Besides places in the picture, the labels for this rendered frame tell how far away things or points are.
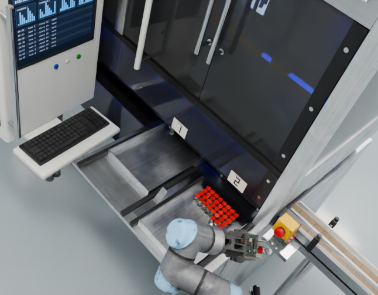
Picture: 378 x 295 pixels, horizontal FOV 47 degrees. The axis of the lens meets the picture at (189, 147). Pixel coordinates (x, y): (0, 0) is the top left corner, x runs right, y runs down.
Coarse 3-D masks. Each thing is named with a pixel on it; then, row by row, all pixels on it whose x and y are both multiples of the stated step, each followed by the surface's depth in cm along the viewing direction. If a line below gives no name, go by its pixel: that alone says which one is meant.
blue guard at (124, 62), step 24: (120, 48) 192; (120, 72) 199; (144, 72) 186; (144, 96) 194; (168, 96) 181; (168, 120) 188; (192, 120) 176; (192, 144) 183; (216, 144) 172; (240, 168) 167; (264, 168) 158
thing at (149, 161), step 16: (160, 128) 201; (128, 144) 189; (144, 144) 193; (160, 144) 195; (176, 144) 197; (128, 160) 184; (144, 160) 186; (160, 160) 188; (176, 160) 190; (192, 160) 193; (128, 176) 178; (144, 176) 180; (160, 176) 182; (176, 176) 182; (144, 192) 174
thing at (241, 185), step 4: (232, 172) 171; (228, 176) 174; (232, 176) 172; (236, 176) 171; (228, 180) 175; (232, 180) 173; (236, 180) 172; (240, 180) 170; (236, 184) 172; (240, 184) 171; (244, 184) 169; (240, 188) 172; (244, 188) 170
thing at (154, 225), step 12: (192, 192) 181; (168, 204) 172; (180, 204) 175; (192, 204) 176; (156, 216) 169; (168, 216) 170; (180, 216) 171; (192, 216) 173; (204, 216) 174; (144, 228) 162; (156, 228) 165; (228, 228) 173; (240, 228) 170; (156, 240) 158
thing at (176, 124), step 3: (174, 120) 184; (177, 120) 183; (174, 123) 185; (177, 123) 184; (180, 123) 182; (171, 126) 188; (174, 126) 186; (177, 126) 185; (180, 126) 183; (183, 126) 182; (174, 129) 187; (177, 129) 186; (183, 129) 183; (186, 129) 181; (177, 132) 186; (180, 132) 185; (183, 132) 184; (186, 132) 182; (180, 135) 186; (183, 135) 184; (183, 138) 185
